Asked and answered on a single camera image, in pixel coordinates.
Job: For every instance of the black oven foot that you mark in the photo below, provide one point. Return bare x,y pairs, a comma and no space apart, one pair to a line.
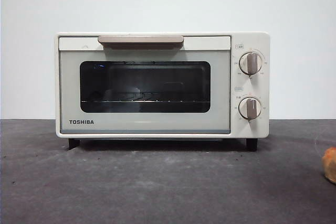
74,144
251,144

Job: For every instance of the golden bread roll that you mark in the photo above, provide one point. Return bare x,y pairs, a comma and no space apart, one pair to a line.
330,166

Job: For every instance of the cream temperature knob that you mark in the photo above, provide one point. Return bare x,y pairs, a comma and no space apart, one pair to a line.
250,63

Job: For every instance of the cream timer knob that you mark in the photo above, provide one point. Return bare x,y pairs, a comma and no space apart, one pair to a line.
250,108

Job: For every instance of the cream Toshiba toaster oven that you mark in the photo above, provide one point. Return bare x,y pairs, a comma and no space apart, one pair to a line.
265,90

